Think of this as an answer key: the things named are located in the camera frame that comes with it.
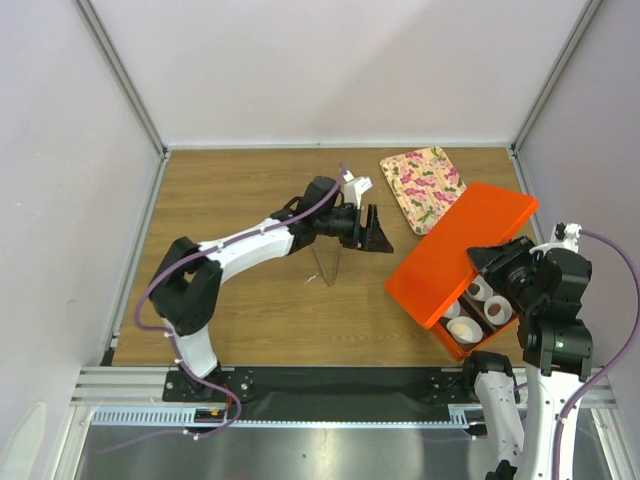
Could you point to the metal tongs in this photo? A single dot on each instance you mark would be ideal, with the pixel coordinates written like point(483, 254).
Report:
point(328, 261)

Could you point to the white paper scrap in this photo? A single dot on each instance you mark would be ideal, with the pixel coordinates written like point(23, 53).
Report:
point(311, 278)

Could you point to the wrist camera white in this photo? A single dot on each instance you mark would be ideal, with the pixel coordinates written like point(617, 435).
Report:
point(354, 187)
point(565, 236)

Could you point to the white paper cup near right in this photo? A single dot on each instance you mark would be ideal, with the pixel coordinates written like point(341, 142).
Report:
point(477, 333)

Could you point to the white paper cup middle left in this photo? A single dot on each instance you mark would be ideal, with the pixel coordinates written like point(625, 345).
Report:
point(479, 290)

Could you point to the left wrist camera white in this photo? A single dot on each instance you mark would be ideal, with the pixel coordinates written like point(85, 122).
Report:
point(354, 187)

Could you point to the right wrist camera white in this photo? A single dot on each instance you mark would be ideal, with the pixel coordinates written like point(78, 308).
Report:
point(565, 236)

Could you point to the white paper cup middle right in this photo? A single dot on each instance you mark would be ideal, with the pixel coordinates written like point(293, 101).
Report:
point(506, 310)

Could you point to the orange box lid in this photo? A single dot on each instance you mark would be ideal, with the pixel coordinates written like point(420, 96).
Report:
point(438, 270)

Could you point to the cream oval chocolate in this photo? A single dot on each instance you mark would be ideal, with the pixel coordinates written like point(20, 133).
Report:
point(460, 329)

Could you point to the white round object corner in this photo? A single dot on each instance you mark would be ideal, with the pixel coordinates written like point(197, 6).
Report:
point(19, 455)

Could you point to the floral tray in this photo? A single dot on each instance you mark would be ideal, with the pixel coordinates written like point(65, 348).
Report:
point(425, 184)

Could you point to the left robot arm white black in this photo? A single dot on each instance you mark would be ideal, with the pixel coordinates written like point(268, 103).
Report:
point(185, 288)

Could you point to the white paper cup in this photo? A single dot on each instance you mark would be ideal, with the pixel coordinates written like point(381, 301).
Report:
point(479, 290)
point(506, 310)
point(477, 333)
point(453, 311)

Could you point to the white paper cup near left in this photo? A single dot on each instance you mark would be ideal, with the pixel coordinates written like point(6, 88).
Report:
point(453, 311)

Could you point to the orange compartment box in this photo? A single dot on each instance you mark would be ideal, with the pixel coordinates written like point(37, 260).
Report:
point(478, 315)

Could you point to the brown oval chocolate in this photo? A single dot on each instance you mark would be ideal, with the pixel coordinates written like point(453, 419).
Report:
point(494, 310)

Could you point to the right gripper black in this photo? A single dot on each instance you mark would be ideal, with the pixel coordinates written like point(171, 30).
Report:
point(494, 258)

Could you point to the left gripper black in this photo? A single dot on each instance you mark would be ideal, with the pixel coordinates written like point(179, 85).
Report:
point(369, 238)

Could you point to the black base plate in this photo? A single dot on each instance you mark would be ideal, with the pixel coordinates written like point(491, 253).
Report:
point(344, 394)

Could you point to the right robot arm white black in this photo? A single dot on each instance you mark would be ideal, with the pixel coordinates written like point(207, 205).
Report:
point(557, 350)

